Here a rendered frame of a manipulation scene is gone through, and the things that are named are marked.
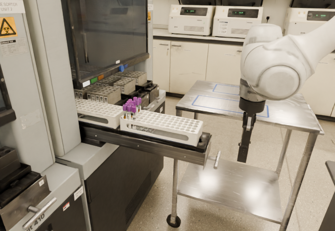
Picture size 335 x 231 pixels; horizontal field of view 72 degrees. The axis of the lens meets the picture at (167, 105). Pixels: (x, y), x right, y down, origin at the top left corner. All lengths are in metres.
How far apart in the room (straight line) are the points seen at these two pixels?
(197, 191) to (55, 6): 1.13
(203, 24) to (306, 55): 2.58
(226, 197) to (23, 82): 1.13
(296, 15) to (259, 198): 2.16
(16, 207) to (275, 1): 3.47
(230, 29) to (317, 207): 2.03
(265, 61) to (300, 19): 2.57
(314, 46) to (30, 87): 0.72
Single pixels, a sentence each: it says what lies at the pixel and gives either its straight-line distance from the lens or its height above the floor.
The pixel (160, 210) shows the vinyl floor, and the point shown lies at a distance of 1.68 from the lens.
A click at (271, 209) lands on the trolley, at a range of 1.44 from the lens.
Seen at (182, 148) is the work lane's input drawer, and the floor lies 0.80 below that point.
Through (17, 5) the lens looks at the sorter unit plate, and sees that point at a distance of 0.74.
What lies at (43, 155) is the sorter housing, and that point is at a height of 0.80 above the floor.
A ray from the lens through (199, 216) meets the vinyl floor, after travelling 1.67.
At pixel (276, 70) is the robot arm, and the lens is 0.48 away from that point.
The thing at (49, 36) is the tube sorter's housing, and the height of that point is 1.16.
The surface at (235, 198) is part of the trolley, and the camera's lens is 1.43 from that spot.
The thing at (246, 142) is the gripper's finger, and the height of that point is 0.86.
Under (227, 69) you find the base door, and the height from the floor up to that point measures 0.51.
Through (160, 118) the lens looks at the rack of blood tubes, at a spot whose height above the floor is 0.86.
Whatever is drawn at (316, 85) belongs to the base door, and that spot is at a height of 0.44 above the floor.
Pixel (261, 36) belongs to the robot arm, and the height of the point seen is 1.19.
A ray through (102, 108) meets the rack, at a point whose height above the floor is 0.86.
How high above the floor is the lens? 1.25
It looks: 24 degrees down
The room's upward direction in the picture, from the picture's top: 2 degrees clockwise
